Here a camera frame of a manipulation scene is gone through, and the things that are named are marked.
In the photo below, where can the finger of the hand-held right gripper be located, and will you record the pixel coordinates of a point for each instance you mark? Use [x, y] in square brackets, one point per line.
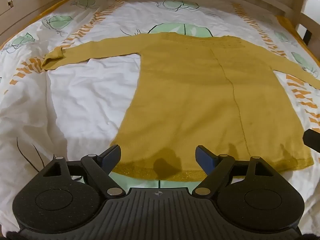
[312, 140]

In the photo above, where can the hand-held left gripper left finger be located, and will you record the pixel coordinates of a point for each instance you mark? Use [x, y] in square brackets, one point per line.
[110, 158]

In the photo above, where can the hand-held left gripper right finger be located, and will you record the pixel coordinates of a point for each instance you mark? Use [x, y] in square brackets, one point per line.
[203, 160]

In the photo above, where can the yellow knit sweater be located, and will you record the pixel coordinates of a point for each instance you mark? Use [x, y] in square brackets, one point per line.
[190, 100]

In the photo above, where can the white leaf-print bed sheet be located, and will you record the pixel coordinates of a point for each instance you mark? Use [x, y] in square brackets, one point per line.
[82, 100]

